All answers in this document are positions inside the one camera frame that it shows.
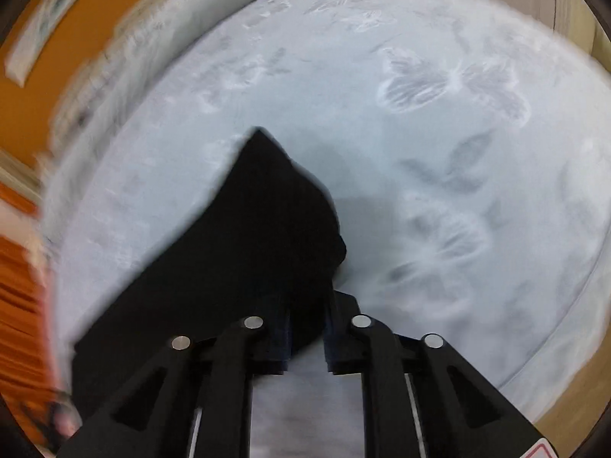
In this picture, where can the black pants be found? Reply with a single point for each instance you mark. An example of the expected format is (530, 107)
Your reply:
(238, 248)

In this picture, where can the orange curtain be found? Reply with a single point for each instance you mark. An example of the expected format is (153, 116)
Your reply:
(19, 272)

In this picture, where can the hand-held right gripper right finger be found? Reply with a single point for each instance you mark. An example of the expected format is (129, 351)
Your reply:
(338, 343)

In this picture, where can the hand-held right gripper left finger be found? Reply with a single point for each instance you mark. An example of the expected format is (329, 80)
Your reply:
(279, 349)

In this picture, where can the pink bed sheet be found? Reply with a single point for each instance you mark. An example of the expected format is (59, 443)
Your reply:
(50, 324)

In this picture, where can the grey butterfly print bed quilt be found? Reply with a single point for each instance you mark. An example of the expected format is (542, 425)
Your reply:
(382, 152)

